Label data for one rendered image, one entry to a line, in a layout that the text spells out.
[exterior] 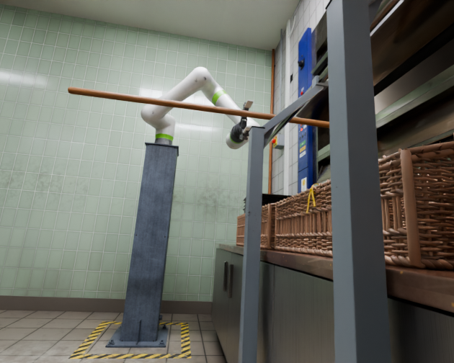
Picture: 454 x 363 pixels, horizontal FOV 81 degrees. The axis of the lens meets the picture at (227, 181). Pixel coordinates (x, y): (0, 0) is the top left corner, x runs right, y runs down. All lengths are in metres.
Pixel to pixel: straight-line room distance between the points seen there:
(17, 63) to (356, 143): 3.04
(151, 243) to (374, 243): 1.51
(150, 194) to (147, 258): 0.39
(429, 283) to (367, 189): 0.11
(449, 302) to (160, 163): 1.66
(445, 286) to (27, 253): 2.58
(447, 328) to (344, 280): 0.09
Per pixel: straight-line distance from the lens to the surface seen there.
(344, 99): 0.37
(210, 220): 2.39
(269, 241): 0.92
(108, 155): 2.56
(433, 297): 0.33
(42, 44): 3.22
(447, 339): 0.33
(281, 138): 2.32
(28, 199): 2.69
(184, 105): 1.26
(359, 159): 0.35
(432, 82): 1.18
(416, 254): 0.40
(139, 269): 1.76
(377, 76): 1.46
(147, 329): 1.82
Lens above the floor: 0.60
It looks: 13 degrees up
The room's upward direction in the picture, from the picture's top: 4 degrees clockwise
